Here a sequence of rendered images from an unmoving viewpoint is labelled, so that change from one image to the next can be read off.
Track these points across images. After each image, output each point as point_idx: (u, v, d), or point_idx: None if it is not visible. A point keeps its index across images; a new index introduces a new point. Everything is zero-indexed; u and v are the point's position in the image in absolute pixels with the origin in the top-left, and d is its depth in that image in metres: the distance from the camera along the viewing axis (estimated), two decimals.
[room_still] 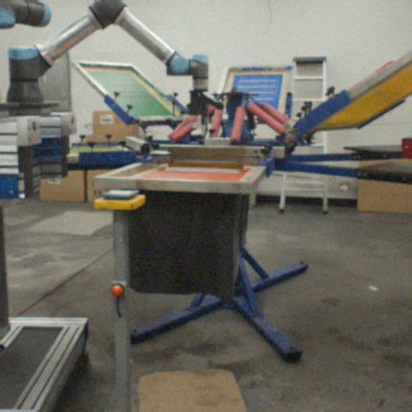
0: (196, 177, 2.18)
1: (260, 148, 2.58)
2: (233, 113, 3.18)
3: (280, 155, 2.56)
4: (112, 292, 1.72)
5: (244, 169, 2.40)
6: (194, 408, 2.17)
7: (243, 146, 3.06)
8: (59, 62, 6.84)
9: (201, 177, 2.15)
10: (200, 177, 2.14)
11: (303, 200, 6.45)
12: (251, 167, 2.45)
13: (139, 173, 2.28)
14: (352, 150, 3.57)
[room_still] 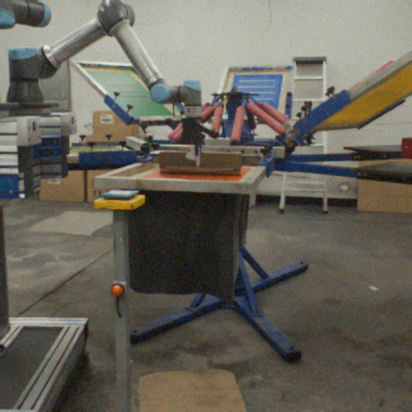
0: (196, 177, 2.18)
1: (260, 148, 2.58)
2: (233, 113, 3.18)
3: (280, 155, 2.56)
4: (112, 292, 1.72)
5: (244, 170, 2.40)
6: (194, 408, 2.17)
7: (243, 146, 3.06)
8: None
9: (201, 178, 2.16)
10: (200, 178, 2.14)
11: (303, 200, 6.45)
12: (251, 168, 2.45)
13: (139, 174, 2.28)
14: (352, 150, 3.57)
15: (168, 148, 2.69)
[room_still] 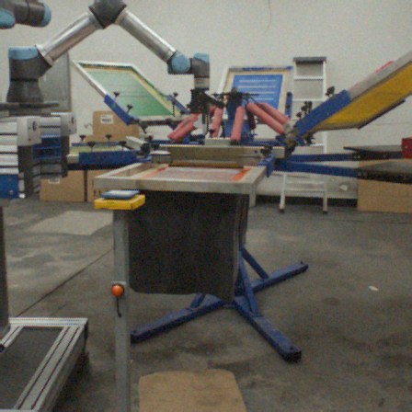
0: None
1: (260, 148, 2.58)
2: (233, 113, 3.18)
3: (280, 155, 2.56)
4: (112, 292, 1.72)
5: (244, 169, 2.40)
6: (194, 408, 2.17)
7: (243, 146, 3.06)
8: (59, 62, 6.84)
9: None
10: None
11: (303, 200, 6.45)
12: (251, 167, 2.45)
13: (139, 173, 2.28)
14: (352, 150, 3.57)
15: None
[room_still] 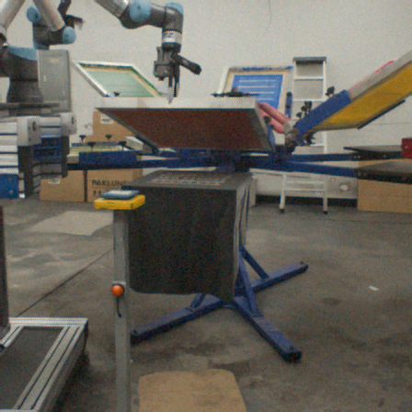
0: None
1: None
2: None
3: (281, 142, 2.56)
4: (112, 292, 1.72)
5: (245, 142, 2.38)
6: (194, 408, 2.17)
7: None
8: (59, 62, 6.84)
9: None
10: None
11: (303, 200, 6.45)
12: None
13: None
14: (352, 150, 3.57)
15: None
